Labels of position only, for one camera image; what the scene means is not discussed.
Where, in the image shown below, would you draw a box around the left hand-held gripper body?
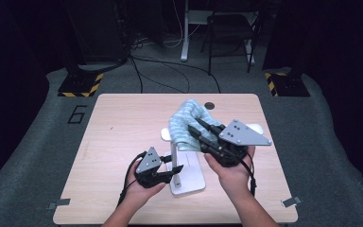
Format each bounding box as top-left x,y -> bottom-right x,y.
134,146 -> 175,190

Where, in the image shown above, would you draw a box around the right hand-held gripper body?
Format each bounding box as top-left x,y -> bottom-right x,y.
200,118 -> 273,168

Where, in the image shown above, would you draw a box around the white desk lamp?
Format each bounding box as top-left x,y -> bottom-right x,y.
160,123 -> 265,197

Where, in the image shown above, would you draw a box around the light blue fluffy cloth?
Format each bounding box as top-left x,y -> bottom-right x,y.
168,98 -> 224,152

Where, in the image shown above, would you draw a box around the person's left hand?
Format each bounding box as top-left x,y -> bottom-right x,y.
122,160 -> 168,210

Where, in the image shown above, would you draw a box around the person's right hand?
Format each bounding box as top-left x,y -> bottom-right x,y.
203,145 -> 257,203

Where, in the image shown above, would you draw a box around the grey tape strip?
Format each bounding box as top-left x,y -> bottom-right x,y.
46,198 -> 72,210
281,195 -> 303,208

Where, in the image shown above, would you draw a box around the black stand base yellow stripes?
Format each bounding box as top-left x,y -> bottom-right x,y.
57,56 -> 105,98
264,71 -> 311,97

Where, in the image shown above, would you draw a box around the black chair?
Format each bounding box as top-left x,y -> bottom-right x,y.
199,10 -> 263,77

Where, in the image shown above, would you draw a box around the dark curtain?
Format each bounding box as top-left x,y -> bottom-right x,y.
0,0 -> 77,197
263,0 -> 363,190

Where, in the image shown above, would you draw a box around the black cabinet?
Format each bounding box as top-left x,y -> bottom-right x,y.
63,0 -> 130,64

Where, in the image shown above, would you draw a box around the left hand-held gripper cable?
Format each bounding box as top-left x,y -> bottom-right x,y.
115,150 -> 147,210

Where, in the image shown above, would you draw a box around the hand-held gripper cable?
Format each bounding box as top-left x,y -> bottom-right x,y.
239,152 -> 258,199
115,150 -> 147,210

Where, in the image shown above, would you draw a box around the right hand-held gripper cable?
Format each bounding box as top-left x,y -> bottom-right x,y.
239,152 -> 258,199

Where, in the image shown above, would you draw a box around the black floor cable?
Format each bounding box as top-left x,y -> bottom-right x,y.
131,55 -> 222,95
129,56 -> 145,95
137,58 -> 191,95

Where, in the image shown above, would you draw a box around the white desk frame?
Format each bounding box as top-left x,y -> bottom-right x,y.
180,0 -> 260,66

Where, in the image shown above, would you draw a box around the tangled cables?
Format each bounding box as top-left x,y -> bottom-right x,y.
130,35 -> 151,50

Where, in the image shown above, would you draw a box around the white cable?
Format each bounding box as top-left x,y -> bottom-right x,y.
162,0 -> 202,49

